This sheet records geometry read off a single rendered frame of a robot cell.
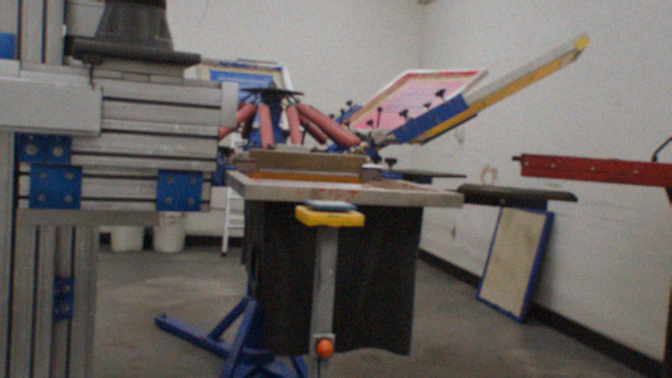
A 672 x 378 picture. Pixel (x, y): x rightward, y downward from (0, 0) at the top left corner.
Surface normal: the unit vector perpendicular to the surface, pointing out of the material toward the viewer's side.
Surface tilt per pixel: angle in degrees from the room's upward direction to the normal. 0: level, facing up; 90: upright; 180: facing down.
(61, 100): 90
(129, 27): 73
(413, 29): 90
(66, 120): 90
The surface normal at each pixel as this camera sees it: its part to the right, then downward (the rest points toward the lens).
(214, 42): 0.26, 0.09
